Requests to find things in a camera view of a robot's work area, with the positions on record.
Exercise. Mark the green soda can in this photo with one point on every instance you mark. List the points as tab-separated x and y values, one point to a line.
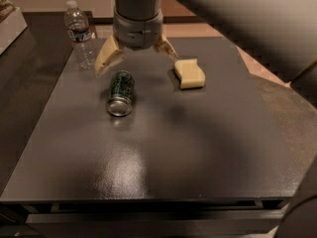
121	94

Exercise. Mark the white box at left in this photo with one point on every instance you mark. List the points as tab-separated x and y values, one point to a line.
12	24

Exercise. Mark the yellow sponge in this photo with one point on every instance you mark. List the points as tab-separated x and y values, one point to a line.
189	73

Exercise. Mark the clear plastic water bottle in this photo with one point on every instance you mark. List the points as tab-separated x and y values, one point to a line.
78	30

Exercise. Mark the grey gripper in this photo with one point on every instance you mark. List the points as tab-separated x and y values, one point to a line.
138	33

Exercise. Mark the dark side table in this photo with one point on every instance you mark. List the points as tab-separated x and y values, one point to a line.
29	71

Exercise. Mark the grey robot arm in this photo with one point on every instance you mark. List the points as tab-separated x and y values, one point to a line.
279	34

